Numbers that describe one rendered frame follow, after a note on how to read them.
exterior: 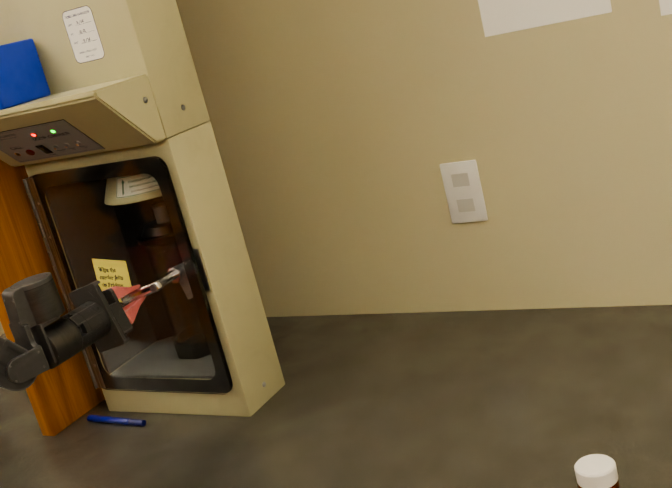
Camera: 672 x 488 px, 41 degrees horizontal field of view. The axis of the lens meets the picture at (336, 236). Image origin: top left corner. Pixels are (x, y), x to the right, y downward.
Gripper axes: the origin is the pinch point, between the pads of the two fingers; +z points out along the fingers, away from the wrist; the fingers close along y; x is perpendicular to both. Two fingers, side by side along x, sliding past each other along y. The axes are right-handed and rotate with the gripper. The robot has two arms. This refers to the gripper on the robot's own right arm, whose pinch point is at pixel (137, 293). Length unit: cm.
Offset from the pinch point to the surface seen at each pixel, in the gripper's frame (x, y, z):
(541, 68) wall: -55, 3, 51
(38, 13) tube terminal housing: -3.5, 44.9, 5.5
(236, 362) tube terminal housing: -6.0, -17.1, 6.2
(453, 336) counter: -26, -32, 36
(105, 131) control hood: -10.7, 23.9, -0.1
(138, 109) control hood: -16.6, 24.5, 2.0
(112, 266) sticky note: 6.8, 5.1, 3.8
